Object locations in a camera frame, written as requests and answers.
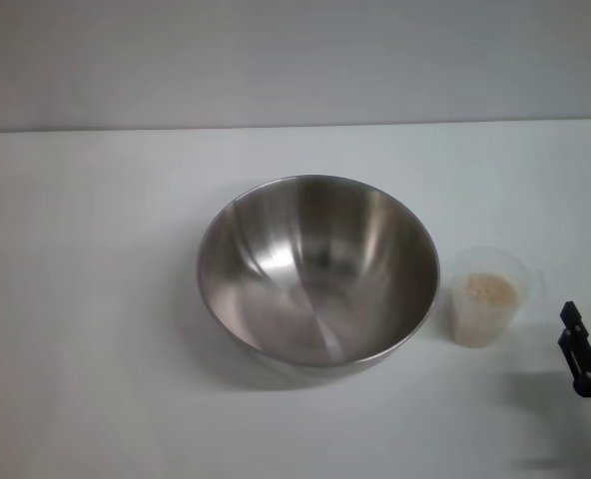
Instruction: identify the white rice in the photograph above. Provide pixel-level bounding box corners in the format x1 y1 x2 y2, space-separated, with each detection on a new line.
452 271 521 347

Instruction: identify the stainless steel bowl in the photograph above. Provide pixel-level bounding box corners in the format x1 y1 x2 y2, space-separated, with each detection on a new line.
196 173 442 391

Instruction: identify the clear plastic measuring cup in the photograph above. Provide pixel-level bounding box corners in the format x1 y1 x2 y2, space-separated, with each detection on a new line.
446 243 547 349

